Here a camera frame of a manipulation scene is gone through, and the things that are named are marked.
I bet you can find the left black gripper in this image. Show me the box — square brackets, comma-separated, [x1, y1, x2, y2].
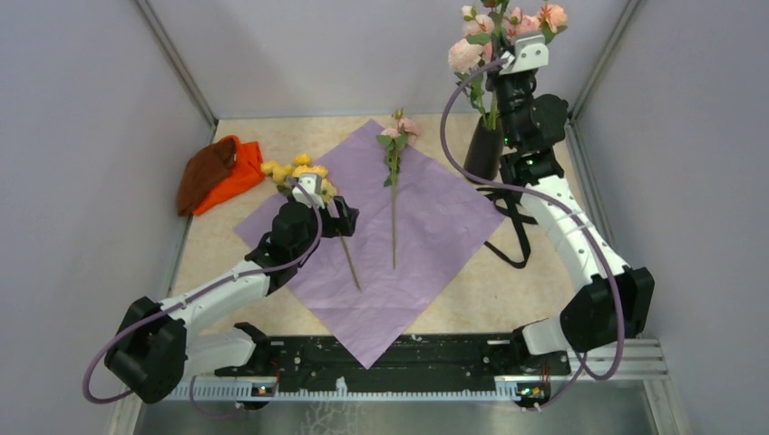
[293, 194, 358, 263]

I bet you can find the black ribbon with gold lettering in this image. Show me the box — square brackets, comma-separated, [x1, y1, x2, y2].
[475, 186, 540, 270]

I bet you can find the pink flower stem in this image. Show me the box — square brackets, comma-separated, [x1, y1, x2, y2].
[461, 1, 509, 62]
[448, 37, 495, 129]
[485, 8, 538, 135]

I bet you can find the purple wrapping paper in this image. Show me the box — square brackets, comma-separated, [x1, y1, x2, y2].
[221, 116, 502, 369]

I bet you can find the pink and white flower bunch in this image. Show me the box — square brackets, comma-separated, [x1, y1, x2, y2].
[376, 108, 420, 269]

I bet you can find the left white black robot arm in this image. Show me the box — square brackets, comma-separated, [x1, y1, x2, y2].
[103, 196, 360, 404]

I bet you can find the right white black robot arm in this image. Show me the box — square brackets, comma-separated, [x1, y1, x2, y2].
[489, 71, 655, 373]

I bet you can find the black vase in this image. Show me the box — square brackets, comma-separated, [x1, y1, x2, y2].
[463, 118, 504, 179]

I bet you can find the peach flower stem in vase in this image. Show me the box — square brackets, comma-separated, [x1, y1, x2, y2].
[517, 1, 569, 44]

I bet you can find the yellow rose bunch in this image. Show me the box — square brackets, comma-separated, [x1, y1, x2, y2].
[259, 152, 363, 293]

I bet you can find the orange cloth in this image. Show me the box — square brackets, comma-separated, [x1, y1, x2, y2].
[191, 135, 265, 216]

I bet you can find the brown cloth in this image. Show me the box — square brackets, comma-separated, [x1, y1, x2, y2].
[175, 137, 237, 217]

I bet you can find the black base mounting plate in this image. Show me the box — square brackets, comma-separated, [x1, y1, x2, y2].
[213, 334, 572, 380]

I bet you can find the right aluminium frame post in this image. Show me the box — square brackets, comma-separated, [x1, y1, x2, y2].
[569, 0, 647, 124]

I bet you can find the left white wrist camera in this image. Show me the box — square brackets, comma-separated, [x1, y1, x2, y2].
[292, 173, 325, 208]

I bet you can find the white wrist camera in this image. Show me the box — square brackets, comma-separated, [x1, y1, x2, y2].
[500, 31, 550, 75]
[292, 173, 325, 208]

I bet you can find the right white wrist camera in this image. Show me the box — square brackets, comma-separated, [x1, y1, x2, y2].
[500, 31, 550, 75]

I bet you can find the aluminium corner frame post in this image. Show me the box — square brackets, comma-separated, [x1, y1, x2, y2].
[131, 0, 219, 131]

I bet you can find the aluminium front rail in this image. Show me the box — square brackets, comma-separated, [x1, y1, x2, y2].
[122, 339, 671, 403]

